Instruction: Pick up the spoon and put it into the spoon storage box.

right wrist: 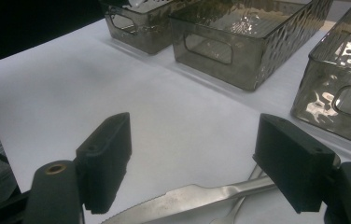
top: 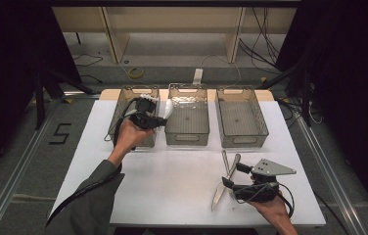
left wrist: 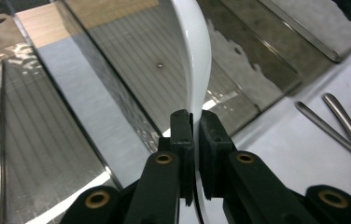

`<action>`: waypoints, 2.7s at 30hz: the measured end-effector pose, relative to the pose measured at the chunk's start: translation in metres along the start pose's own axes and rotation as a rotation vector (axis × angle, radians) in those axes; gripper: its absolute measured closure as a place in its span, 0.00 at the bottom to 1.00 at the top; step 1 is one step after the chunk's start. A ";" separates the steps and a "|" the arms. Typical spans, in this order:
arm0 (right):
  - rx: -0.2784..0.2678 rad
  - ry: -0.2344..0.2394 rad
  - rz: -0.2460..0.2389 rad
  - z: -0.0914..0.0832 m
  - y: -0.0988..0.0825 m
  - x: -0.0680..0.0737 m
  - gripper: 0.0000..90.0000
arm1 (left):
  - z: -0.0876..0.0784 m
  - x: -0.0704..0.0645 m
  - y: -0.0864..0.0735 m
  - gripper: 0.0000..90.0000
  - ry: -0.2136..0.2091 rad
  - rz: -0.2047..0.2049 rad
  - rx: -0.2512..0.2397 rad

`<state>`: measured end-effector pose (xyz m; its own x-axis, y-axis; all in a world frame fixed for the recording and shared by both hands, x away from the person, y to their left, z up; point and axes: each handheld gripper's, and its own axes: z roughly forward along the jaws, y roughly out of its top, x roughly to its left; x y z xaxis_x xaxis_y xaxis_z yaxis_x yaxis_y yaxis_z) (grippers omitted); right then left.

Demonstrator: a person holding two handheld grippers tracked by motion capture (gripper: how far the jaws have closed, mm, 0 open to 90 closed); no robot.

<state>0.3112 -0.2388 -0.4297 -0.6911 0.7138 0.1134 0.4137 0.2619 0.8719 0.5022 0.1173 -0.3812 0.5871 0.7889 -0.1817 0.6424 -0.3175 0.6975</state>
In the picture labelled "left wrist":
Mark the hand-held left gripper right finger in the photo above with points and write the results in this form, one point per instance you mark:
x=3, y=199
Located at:
x=214, y=155

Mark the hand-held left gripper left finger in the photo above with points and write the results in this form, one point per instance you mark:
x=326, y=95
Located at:
x=184, y=155

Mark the white ceramic spoon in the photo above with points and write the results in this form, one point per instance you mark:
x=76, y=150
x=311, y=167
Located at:
x=198, y=56

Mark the gray transparent plastic bin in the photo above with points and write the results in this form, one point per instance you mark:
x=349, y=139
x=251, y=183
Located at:
x=145, y=56
x=46, y=140
x=320, y=25

